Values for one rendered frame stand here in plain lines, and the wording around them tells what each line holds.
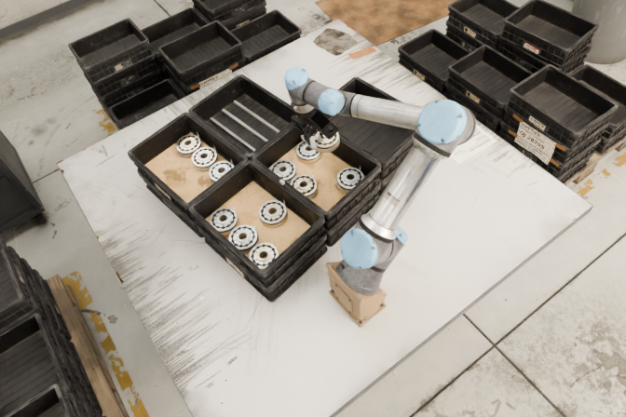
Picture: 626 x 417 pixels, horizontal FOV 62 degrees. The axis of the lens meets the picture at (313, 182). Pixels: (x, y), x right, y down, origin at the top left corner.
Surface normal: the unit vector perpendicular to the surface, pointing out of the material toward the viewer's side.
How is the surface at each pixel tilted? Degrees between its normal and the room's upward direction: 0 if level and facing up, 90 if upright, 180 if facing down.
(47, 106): 0
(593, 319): 0
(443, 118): 37
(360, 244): 52
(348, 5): 0
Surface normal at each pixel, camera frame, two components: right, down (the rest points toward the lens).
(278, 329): -0.08, -0.61
